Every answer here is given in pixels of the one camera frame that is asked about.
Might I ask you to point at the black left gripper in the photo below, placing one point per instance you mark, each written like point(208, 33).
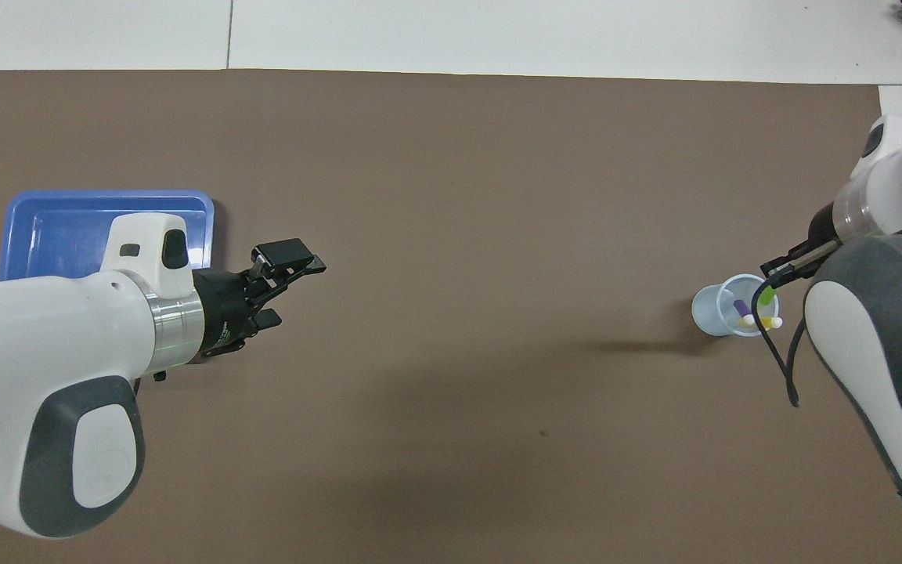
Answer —
point(224, 313)

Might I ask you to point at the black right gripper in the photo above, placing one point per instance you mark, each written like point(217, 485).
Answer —
point(820, 223)

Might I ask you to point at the green pen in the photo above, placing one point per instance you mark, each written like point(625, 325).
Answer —
point(767, 296)

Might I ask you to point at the yellow pen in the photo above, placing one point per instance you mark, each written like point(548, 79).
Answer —
point(768, 322)

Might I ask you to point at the purple pen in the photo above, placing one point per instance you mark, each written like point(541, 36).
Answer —
point(741, 308)

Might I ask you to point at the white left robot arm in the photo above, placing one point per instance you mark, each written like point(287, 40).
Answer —
point(44, 352)

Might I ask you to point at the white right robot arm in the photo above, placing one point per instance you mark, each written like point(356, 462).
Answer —
point(889, 352)

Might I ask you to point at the blue plastic tray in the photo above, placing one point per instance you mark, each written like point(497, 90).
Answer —
point(52, 235)

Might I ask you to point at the translucent mesh pen cup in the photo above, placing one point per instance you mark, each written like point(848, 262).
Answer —
point(713, 313)

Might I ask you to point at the brown table mat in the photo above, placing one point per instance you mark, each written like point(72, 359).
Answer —
point(451, 235)

